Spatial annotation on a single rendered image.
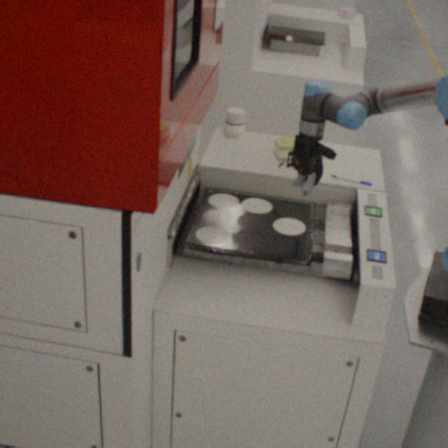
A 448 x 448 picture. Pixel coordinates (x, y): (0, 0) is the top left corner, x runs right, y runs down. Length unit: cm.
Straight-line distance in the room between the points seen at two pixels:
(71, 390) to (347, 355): 73
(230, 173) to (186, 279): 47
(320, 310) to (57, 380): 73
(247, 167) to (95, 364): 90
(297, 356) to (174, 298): 37
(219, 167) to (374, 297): 75
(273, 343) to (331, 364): 17
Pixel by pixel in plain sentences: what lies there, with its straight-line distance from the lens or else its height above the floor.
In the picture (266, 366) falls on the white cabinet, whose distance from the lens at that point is 188.
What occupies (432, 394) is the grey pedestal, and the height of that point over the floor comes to 53.
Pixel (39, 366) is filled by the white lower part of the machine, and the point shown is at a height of 73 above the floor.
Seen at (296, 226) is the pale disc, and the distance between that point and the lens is 209.
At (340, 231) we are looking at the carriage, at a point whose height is 88.
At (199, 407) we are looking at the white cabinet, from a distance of 203.
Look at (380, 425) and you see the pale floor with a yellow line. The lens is 277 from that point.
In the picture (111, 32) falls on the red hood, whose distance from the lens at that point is 131.
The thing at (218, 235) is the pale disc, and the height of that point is 90.
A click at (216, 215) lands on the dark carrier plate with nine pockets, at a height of 90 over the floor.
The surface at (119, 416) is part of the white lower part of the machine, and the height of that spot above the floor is 60.
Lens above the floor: 194
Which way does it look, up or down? 31 degrees down
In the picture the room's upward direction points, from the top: 5 degrees clockwise
